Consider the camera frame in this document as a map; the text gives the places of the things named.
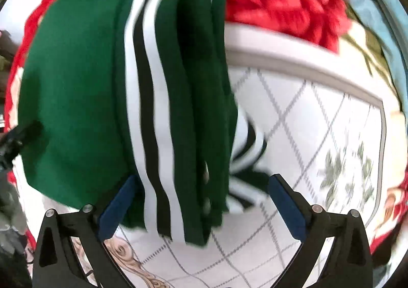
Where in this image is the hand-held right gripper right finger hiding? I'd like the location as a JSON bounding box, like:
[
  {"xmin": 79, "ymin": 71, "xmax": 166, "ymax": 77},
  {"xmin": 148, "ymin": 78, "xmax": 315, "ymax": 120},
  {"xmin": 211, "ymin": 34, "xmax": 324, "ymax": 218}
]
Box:
[{"xmin": 268, "ymin": 174, "xmax": 374, "ymax": 288}]

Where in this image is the light blue cloth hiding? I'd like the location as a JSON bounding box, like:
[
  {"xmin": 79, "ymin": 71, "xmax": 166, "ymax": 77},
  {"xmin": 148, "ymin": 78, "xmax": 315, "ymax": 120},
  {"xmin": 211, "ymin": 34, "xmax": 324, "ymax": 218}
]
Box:
[{"xmin": 314, "ymin": 0, "xmax": 408, "ymax": 99}]

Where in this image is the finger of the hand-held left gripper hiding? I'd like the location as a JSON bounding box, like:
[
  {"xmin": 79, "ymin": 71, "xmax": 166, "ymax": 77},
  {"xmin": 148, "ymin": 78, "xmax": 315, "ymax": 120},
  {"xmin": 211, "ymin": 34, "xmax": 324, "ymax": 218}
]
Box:
[{"xmin": 0, "ymin": 120, "xmax": 44, "ymax": 169}]

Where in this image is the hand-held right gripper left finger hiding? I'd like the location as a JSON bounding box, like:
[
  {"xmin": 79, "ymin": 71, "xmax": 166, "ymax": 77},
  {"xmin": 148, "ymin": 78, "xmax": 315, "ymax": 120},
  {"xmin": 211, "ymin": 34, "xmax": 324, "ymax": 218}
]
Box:
[{"xmin": 32, "ymin": 175, "xmax": 138, "ymax": 288}]

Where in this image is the green and white striped jacket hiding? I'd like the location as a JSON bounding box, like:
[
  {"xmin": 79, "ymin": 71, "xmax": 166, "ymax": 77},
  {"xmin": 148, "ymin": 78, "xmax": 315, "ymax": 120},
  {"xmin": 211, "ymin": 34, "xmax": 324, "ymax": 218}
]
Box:
[{"xmin": 17, "ymin": 0, "xmax": 271, "ymax": 247}]

